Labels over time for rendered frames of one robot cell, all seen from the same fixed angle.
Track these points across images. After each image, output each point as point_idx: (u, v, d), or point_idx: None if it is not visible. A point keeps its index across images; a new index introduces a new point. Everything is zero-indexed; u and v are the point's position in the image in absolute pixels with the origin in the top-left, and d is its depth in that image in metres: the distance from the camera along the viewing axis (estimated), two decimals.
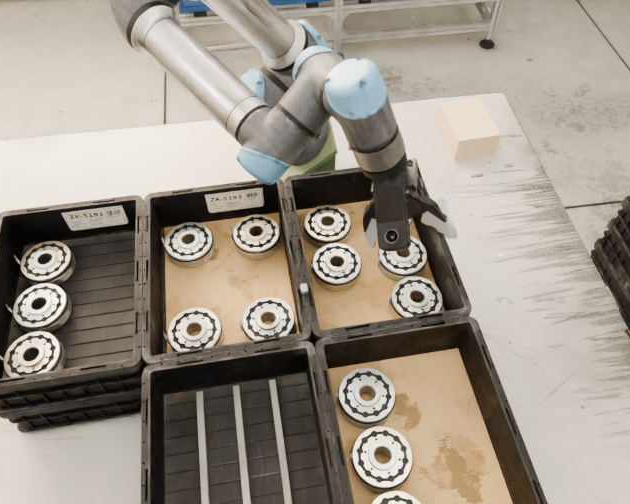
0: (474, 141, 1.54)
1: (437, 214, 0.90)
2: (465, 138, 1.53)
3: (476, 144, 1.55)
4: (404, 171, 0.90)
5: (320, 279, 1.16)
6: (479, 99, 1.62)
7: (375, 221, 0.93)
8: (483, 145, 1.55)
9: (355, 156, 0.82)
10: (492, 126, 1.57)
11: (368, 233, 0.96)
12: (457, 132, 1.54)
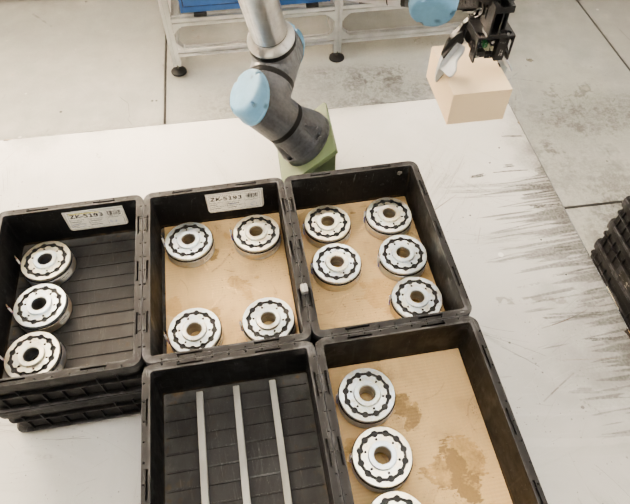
0: (475, 97, 1.11)
1: (447, 43, 1.10)
2: (462, 91, 1.11)
3: (477, 101, 1.12)
4: (482, 28, 1.03)
5: (320, 279, 1.16)
6: None
7: None
8: (487, 104, 1.13)
9: None
10: (502, 79, 1.15)
11: None
12: (451, 84, 1.12)
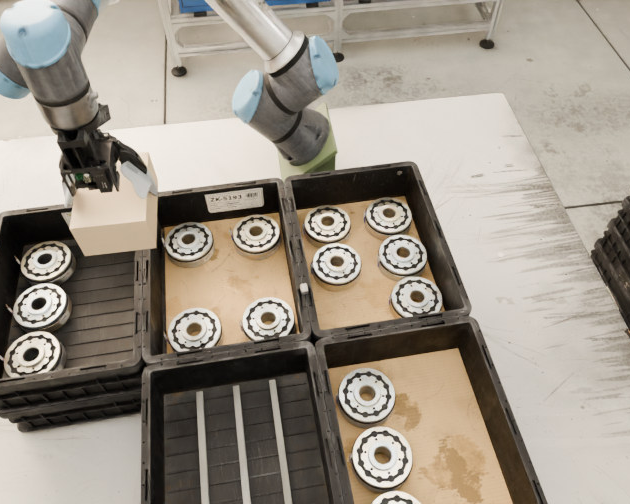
0: (101, 230, 0.92)
1: None
2: (82, 224, 0.91)
3: (108, 233, 0.93)
4: (73, 158, 0.83)
5: (320, 279, 1.16)
6: (146, 155, 1.00)
7: (126, 157, 0.91)
8: (123, 235, 0.93)
9: (89, 85, 0.79)
10: (148, 203, 0.95)
11: (143, 169, 0.94)
12: (75, 213, 0.92)
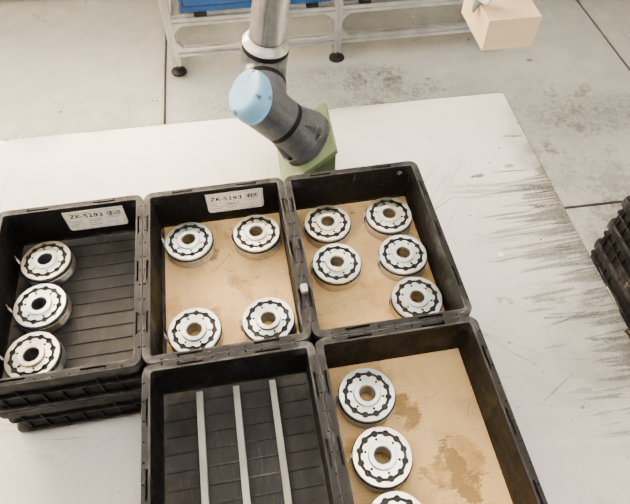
0: (508, 24, 1.25)
1: None
2: (497, 18, 1.24)
3: (510, 28, 1.26)
4: None
5: (320, 279, 1.16)
6: None
7: None
8: (519, 30, 1.27)
9: None
10: None
11: None
12: (487, 12, 1.26)
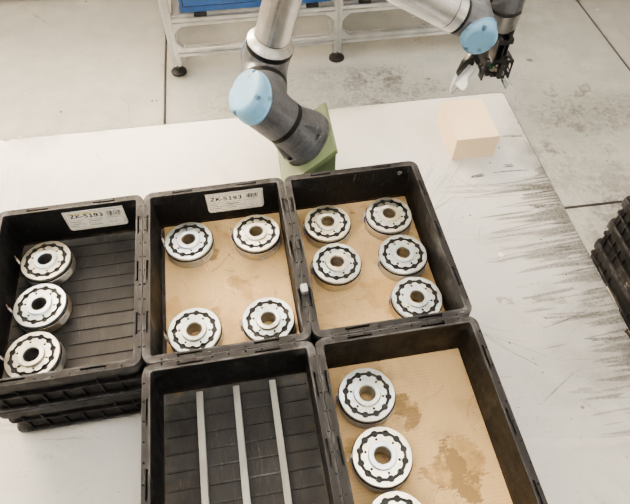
0: (472, 142, 1.54)
1: (461, 64, 1.43)
2: (463, 138, 1.53)
3: (474, 144, 1.55)
4: (489, 54, 1.36)
5: (320, 279, 1.16)
6: (481, 100, 1.62)
7: None
8: (481, 146, 1.55)
9: None
10: (492, 127, 1.57)
11: None
12: (455, 132, 1.54)
